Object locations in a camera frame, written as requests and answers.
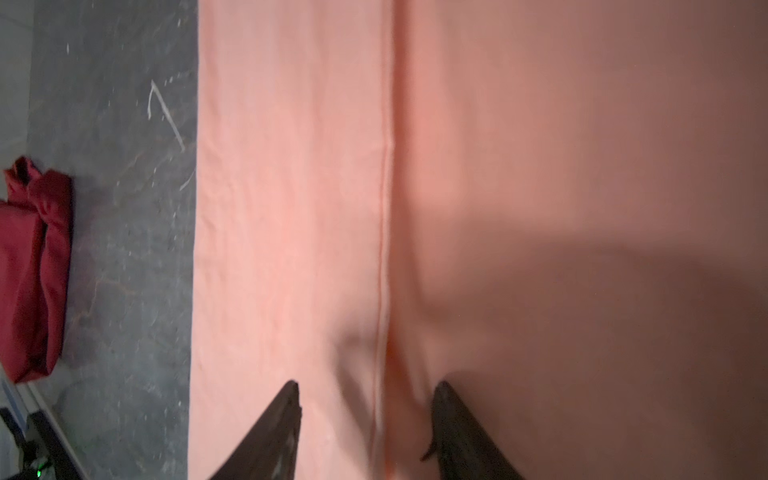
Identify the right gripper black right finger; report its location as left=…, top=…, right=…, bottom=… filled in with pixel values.
left=421, top=380, right=523, bottom=480

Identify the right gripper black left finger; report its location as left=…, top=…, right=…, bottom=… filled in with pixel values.
left=212, top=380, right=302, bottom=480

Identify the salmon pink t shirt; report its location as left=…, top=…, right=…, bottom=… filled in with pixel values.
left=188, top=1, right=767, bottom=479

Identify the folded dark red t shirt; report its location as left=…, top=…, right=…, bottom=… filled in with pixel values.
left=1, top=157, right=73, bottom=384

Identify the aluminium rail base frame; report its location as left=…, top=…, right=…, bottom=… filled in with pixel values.
left=1, top=375, right=88, bottom=479

